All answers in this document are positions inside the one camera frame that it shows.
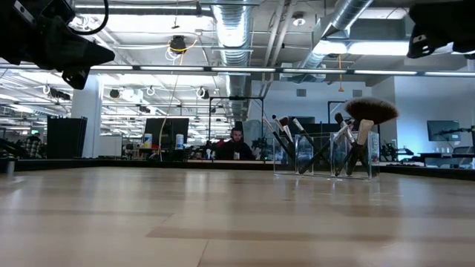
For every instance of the black aluminium table frame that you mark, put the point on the black aluminium table frame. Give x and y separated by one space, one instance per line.
74 164

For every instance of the person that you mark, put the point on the person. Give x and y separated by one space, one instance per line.
234 150
33 146

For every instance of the yellow hanging tag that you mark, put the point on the yellow hanging tag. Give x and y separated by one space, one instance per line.
340 89

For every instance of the black background robot arm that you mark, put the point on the black background robot arm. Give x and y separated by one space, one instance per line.
261 144
456 130

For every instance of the white pillar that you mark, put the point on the white pillar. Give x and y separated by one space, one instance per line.
87 118

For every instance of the brown-tipped silver-ferrule makeup brush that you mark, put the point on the brown-tipped silver-ferrule makeup brush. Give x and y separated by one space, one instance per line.
287 134

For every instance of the black monitors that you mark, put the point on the black monitors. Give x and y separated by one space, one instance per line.
167 130

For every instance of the clear acrylic brush organizer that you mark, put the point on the clear acrylic brush organizer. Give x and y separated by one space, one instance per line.
323 175

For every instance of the black ceiling camera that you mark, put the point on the black ceiling camera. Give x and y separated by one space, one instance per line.
114 93

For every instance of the ceiling light strip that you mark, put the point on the ceiling light strip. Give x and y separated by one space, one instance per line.
241 69

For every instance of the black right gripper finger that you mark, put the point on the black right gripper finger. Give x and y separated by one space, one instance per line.
432 42

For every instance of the black cabinet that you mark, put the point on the black cabinet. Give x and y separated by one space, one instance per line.
67 137

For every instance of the large fan makeup brush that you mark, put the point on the large fan makeup brush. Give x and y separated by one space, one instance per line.
371 109

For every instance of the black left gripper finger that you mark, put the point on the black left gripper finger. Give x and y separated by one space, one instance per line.
81 52

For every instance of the white wipes canister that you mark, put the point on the white wipes canister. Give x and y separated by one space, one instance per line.
147 141
179 141

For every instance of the ribbed silver ceiling duct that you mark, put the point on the ribbed silver ceiling duct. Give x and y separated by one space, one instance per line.
345 15
232 33

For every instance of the wall monitor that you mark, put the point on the wall monitor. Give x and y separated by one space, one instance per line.
443 130

